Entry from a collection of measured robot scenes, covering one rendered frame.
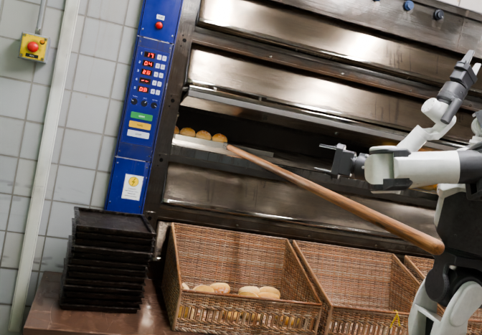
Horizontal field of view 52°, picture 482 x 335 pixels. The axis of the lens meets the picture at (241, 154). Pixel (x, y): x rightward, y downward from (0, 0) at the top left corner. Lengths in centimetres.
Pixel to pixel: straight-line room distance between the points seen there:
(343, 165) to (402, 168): 36
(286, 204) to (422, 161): 106
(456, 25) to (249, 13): 106
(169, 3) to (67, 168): 80
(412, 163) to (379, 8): 126
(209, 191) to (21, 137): 81
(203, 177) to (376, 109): 89
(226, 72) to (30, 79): 80
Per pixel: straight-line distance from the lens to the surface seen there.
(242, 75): 223
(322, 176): 239
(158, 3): 216
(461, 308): 166
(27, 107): 218
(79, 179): 218
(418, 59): 260
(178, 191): 220
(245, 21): 224
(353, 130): 226
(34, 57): 210
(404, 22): 258
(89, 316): 188
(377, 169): 143
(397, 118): 253
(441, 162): 141
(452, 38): 273
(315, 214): 240
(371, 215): 121
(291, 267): 226
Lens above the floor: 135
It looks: 4 degrees down
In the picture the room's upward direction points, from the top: 12 degrees clockwise
